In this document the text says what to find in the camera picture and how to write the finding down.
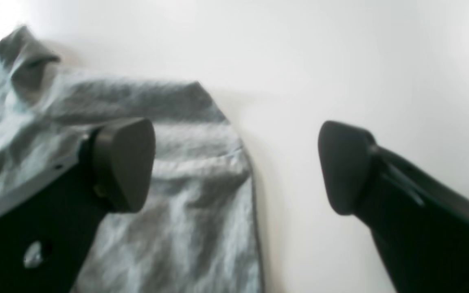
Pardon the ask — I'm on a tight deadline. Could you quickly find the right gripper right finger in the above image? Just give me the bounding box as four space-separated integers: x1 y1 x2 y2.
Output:
318 121 469 293

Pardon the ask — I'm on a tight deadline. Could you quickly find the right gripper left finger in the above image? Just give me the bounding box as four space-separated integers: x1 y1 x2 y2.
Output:
0 118 155 293

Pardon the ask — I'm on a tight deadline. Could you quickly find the grey printed T-shirt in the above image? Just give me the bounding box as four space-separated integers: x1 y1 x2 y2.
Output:
0 26 265 293

